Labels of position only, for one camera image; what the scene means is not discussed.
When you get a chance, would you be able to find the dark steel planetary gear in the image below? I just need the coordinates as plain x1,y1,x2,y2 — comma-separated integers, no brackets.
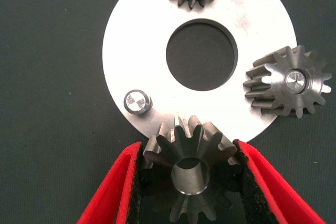
141,115,244,223
243,45,333,120

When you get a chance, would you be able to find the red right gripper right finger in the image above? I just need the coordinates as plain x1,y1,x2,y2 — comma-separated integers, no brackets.
233,138,326,224

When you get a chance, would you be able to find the dark grey table cloth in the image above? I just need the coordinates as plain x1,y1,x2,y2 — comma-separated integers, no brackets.
0,0,336,224

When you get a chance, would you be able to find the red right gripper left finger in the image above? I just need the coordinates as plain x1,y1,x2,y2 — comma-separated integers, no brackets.
77,141,144,224

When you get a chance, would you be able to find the round metal carrier plate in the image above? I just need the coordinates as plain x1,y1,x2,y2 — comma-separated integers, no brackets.
102,0,298,145

